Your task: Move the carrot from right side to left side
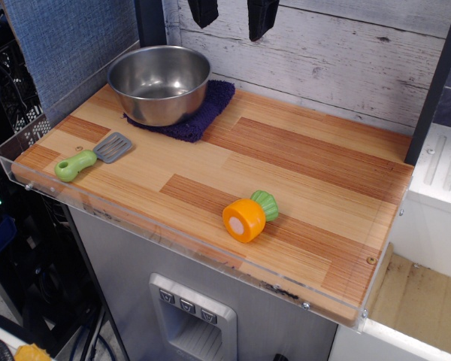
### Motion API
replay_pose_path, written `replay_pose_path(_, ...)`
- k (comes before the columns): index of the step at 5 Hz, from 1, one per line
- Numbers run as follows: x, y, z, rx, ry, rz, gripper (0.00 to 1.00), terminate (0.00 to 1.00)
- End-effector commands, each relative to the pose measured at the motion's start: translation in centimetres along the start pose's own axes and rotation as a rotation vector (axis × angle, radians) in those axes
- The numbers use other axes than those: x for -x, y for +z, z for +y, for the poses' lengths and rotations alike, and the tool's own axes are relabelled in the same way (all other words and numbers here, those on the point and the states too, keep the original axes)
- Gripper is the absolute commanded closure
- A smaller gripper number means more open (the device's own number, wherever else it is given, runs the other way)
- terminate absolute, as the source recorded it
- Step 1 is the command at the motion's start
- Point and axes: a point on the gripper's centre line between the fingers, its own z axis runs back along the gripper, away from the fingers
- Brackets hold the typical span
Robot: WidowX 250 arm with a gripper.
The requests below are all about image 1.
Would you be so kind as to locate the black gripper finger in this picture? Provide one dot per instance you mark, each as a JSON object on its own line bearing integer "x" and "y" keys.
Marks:
{"x": 261, "y": 16}
{"x": 204, "y": 12}

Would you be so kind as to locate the orange toy carrot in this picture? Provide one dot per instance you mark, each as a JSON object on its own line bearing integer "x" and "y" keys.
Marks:
{"x": 245, "y": 219}

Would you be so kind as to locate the purple cloth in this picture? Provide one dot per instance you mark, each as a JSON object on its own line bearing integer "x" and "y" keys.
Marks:
{"x": 218, "y": 96}

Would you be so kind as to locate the stainless steel bowl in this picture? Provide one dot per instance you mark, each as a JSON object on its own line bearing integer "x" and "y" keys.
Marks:
{"x": 160, "y": 85}

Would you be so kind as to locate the blue fabric partition panel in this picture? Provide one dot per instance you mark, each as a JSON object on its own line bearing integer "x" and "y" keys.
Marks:
{"x": 65, "y": 43}

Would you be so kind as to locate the black plastic crate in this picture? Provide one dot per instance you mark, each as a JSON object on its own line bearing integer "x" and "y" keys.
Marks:
{"x": 19, "y": 101}

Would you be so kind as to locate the silver toy fridge cabinet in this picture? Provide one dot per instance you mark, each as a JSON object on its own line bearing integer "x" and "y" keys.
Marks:
{"x": 167, "y": 306}

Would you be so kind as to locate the white toy sink unit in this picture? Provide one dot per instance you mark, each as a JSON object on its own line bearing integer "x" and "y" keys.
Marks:
{"x": 409, "y": 317}

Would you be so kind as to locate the yellow object bottom left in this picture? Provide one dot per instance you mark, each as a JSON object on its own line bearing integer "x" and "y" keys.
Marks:
{"x": 31, "y": 352}

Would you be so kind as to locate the black vertical post right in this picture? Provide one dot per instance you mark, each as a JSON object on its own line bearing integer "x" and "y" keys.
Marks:
{"x": 432, "y": 99}

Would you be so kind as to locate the green handled grey toy spatula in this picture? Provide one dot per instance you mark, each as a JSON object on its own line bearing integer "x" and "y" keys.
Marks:
{"x": 108, "y": 150}

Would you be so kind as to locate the clear acrylic guard rail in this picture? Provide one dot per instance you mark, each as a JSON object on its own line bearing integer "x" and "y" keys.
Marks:
{"x": 337, "y": 184}

